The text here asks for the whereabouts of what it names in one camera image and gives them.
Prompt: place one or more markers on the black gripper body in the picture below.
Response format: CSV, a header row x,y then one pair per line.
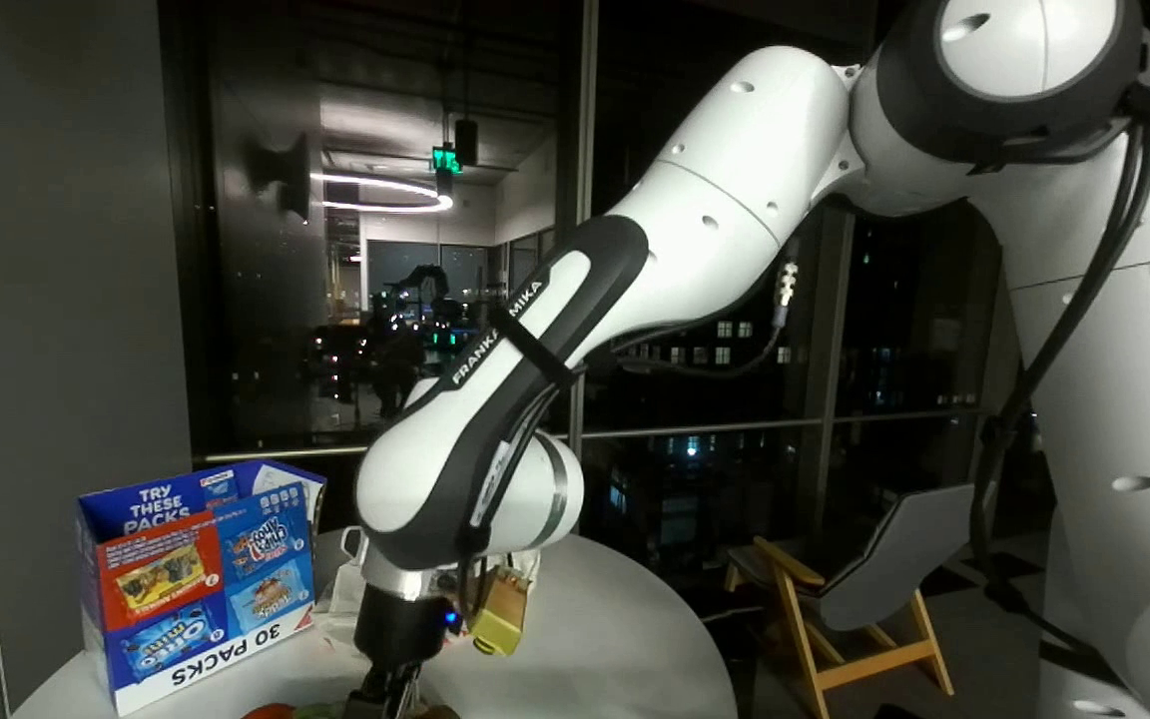
x,y
400,641

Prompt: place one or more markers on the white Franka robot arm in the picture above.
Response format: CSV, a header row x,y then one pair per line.
x,y
738,172

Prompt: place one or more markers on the blue snack pack box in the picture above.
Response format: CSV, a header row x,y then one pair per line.
x,y
191,586

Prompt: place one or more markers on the green exit sign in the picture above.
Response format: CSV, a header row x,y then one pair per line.
x,y
445,162

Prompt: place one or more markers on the grey curved panel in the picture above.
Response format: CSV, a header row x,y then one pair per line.
x,y
896,562

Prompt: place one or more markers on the yellowish wrist camera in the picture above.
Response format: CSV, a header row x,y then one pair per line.
x,y
501,612

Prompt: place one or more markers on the pale horizontal window rail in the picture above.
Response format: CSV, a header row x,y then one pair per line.
x,y
681,429

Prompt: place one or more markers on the wooden folding chair frame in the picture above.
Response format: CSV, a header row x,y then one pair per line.
x,y
799,625

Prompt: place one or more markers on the pale window frame post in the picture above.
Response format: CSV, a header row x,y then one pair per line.
x,y
586,202

